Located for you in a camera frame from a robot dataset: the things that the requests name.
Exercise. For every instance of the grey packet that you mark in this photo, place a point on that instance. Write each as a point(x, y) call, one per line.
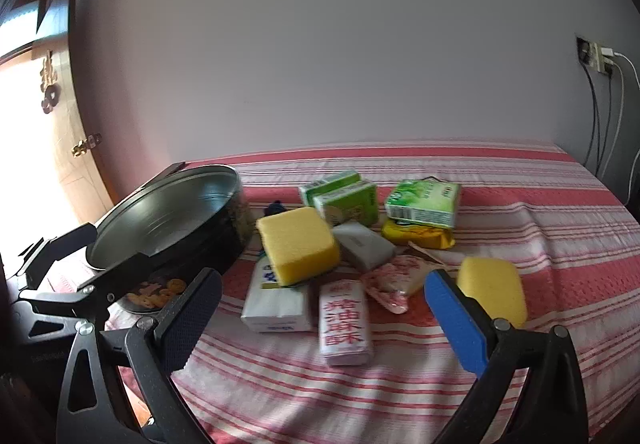
point(362, 244)

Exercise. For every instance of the large yellow sponge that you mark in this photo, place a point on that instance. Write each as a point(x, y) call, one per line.
point(300, 246)

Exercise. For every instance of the white power adapter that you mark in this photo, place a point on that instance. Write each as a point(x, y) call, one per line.
point(602, 58)

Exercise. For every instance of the pink snack packet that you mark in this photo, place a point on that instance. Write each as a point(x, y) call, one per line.
point(395, 281)

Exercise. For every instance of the round metal cookie tin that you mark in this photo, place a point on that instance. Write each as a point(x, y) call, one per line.
point(165, 214)

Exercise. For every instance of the red white striped bed sheet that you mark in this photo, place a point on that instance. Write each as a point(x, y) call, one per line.
point(550, 249)

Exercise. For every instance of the white red-lettered snack packet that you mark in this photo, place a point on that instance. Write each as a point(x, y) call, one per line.
point(345, 324)

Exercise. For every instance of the gold door ornament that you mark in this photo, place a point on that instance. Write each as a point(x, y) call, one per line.
point(49, 93)

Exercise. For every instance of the wooden door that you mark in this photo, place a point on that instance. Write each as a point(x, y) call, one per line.
point(75, 123)

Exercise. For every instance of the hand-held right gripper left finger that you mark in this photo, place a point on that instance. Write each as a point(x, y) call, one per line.
point(192, 319)

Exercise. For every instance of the small dark blue object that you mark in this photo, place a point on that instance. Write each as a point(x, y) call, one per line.
point(274, 210)

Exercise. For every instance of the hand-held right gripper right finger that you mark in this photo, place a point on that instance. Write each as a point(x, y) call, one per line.
point(455, 324)

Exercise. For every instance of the green leaf print tissue pack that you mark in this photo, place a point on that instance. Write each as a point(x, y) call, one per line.
point(425, 204)

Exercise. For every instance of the dark wall socket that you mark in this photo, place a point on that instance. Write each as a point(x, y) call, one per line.
point(583, 51)

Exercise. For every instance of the yellow snack packet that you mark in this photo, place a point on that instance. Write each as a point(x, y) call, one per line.
point(420, 236)

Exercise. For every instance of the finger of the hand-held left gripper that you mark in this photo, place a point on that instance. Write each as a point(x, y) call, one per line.
point(60, 298)
point(60, 246)

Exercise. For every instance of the white blue-print tissue pack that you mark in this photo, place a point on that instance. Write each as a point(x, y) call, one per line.
point(275, 306)

